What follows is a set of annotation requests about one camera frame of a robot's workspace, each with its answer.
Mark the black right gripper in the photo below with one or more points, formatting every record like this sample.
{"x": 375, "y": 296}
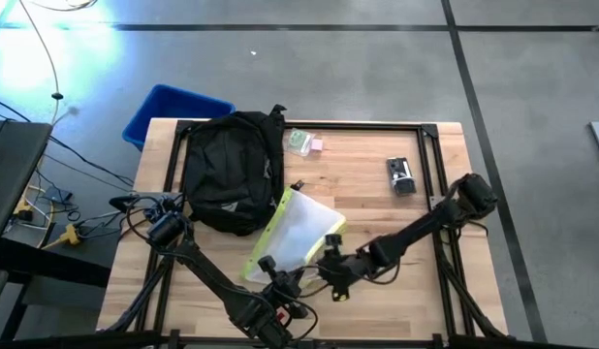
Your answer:
{"x": 348, "y": 269}

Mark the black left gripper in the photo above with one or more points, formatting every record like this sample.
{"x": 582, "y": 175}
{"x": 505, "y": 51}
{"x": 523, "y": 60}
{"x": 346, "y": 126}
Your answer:
{"x": 282, "y": 291}

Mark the white mesh pouch yellow trim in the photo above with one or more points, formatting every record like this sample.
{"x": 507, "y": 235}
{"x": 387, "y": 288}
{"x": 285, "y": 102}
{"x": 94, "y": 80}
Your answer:
{"x": 294, "y": 232}

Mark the black power bank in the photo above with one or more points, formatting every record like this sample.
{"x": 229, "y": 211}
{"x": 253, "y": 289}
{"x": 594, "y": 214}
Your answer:
{"x": 395, "y": 167}

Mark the black backpack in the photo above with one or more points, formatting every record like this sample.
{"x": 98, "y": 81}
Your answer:
{"x": 231, "y": 169}

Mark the clear plastic bag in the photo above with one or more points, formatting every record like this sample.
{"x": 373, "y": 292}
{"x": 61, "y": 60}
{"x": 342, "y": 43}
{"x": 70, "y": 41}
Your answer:
{"x": 298, "y": 141}

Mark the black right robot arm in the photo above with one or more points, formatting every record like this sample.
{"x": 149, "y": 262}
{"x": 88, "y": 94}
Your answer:
{"x": 425, "y": 223}

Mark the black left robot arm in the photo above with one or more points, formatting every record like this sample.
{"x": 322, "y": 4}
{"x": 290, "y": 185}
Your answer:
{"x": 207, "y": 276}

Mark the blue plastic bin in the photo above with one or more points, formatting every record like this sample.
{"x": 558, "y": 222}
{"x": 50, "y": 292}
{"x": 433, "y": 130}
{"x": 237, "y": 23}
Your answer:
{"x": 173, "y": 106}

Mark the black side shelf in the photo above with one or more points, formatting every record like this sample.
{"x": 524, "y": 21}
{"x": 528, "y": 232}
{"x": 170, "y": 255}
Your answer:
{"x": 62, "y": 264}

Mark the grey desk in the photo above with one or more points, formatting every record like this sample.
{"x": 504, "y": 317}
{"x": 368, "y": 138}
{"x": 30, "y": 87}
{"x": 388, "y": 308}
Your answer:
{"x": 13, "y": 165}

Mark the black aluminium table frame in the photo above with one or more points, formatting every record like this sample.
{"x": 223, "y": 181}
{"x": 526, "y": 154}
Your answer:
{"x": 353, "y": 126}

